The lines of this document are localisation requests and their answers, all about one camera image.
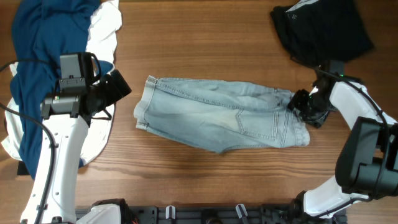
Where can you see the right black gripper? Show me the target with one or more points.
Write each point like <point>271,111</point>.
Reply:
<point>297,103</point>

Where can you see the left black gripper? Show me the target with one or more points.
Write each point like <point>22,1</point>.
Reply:
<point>115,94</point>

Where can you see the light blue denim shorts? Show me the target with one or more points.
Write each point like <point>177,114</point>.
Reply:
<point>219,116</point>

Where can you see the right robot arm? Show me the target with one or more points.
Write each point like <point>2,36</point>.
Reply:
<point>366,168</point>

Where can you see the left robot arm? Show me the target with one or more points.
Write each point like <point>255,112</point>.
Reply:
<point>82,91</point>

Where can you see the white shirt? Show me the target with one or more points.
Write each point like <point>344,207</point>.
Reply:
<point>102,41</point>

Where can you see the black folded garment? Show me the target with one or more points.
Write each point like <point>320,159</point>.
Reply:
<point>315,31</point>

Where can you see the dark blue shirt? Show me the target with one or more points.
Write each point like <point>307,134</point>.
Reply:
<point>42,31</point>

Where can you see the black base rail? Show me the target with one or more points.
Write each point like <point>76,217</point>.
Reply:
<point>239,214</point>

